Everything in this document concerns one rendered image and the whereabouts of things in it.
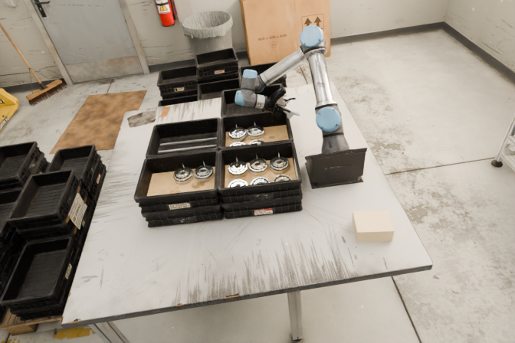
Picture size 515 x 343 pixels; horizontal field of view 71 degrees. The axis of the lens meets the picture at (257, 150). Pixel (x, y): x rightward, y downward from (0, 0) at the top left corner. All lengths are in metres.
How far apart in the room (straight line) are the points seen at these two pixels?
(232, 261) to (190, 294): 0.23
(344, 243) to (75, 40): 4.13
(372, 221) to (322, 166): 0.37
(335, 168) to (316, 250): 0.44
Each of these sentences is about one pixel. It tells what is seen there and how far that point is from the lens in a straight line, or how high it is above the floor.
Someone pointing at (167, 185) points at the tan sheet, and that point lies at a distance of 1.94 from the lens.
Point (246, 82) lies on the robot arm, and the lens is 1.93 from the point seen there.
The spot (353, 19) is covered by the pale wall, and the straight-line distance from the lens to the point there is 5.02.
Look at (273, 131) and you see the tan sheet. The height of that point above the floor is 0.83.
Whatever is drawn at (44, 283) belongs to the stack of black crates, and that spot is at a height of 0.27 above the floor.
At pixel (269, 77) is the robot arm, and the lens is 2.04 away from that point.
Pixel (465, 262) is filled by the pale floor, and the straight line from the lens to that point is 2.71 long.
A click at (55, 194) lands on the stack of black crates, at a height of 0.49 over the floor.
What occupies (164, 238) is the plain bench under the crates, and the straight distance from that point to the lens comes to 1.89.
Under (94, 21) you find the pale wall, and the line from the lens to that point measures 4.87.
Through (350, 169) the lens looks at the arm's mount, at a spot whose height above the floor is 0.81.
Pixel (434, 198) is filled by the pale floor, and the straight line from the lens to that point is 2.99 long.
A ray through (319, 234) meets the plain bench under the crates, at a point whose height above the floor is 0.70.
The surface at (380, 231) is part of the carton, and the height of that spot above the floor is 0.78.
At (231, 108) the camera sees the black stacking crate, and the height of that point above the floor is 0.83.
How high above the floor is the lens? 2.13
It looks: 40 degrees down
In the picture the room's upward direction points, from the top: 8 degrees counter-clockwise
